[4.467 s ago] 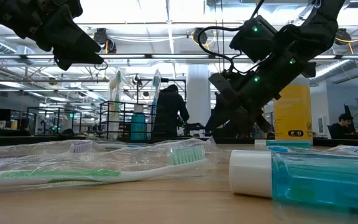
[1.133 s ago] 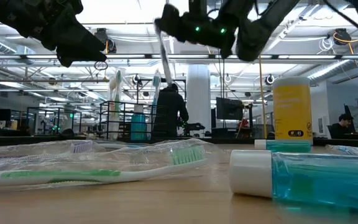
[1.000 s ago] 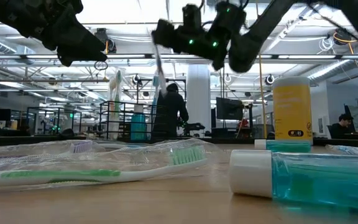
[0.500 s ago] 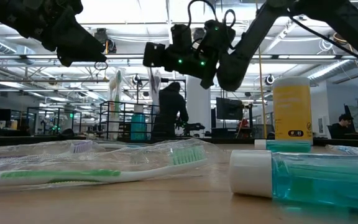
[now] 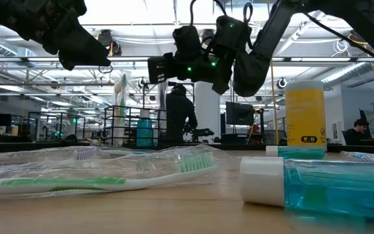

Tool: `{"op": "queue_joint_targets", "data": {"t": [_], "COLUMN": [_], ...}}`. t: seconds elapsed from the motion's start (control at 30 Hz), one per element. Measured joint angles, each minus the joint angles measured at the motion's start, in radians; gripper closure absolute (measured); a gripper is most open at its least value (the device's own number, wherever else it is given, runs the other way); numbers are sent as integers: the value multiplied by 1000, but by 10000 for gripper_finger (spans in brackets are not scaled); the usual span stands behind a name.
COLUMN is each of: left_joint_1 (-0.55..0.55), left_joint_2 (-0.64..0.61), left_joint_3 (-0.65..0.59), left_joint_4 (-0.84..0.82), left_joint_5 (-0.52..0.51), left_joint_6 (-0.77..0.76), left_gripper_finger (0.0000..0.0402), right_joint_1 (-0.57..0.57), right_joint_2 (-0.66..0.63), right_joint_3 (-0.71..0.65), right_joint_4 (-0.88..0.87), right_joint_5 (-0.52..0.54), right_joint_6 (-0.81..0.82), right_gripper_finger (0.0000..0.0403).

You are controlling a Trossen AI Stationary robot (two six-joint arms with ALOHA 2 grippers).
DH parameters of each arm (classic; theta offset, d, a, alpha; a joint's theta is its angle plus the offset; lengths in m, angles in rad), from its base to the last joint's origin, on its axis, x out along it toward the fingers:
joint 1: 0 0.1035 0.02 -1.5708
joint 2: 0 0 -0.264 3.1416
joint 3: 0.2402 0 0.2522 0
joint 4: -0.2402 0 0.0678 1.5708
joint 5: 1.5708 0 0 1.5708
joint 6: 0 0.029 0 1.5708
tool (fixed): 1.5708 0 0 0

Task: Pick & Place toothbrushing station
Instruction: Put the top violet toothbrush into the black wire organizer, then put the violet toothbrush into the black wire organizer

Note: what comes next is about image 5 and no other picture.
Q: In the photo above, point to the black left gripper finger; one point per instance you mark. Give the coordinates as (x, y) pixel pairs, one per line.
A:
(83, 48)

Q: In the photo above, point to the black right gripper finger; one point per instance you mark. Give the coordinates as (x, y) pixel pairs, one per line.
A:
(161, 66)

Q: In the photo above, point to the green toothbrush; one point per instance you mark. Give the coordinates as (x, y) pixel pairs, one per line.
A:
(60, 181)
(122, 107)

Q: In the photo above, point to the blue mouthwash bottle white cap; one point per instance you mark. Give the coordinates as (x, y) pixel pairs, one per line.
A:
(144, 133)
(300, 152)
(336, 188)

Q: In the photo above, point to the pink toothbrush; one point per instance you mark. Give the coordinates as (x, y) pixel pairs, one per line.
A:
(116, 130)

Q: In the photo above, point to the purple toothbrush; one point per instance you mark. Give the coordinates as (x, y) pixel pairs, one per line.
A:
(84, 153)

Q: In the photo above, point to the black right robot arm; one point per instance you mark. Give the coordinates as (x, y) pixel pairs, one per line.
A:
(252, 74)

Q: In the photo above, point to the small black ceiling reel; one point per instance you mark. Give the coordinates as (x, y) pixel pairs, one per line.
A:
(143, 83)
(281, 83)

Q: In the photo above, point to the white building pillar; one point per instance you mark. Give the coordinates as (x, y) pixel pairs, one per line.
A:
(208, 113)

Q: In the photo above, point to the person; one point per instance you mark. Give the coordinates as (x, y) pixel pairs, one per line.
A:
(356, 135)
(179, 113)

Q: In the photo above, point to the black tabletop equipment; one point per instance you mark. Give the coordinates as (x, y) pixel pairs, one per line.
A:
(203, 132)

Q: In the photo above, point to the yellow container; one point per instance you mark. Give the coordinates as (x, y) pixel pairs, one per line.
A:
(14, 130)

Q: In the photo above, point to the yellow wipes canister white lid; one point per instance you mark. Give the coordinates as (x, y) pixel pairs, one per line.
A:
(305, 113)

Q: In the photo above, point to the long ceiling light bar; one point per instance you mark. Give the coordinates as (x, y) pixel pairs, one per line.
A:
(320, 58)

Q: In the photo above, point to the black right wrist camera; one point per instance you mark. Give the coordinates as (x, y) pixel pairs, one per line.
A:
(187, 42)

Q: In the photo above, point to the black robot cell frame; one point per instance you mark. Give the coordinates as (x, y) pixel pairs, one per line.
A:
(57, 125)

